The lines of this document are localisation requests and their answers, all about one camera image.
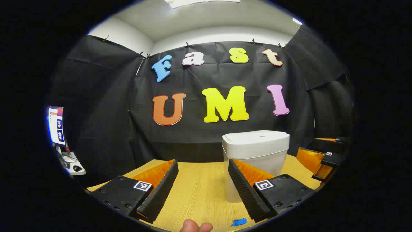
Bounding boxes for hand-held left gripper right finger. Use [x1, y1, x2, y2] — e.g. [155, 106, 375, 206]
[228, 158, 317, 223]

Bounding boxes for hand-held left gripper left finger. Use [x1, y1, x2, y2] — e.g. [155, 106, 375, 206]
[91, 159, 179, 224]

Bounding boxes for white garbage bin with lid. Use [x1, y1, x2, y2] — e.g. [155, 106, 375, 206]
[222, 130, 290, 203]

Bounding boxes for wooden desktop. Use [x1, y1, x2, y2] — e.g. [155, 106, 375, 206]
[86, 154, 322, 232]

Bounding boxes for white side desk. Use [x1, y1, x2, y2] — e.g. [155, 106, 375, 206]
[55, 145, 87, 176]

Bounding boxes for computer monitor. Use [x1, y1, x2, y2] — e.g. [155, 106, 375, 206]
[48, 106, 66, 147]

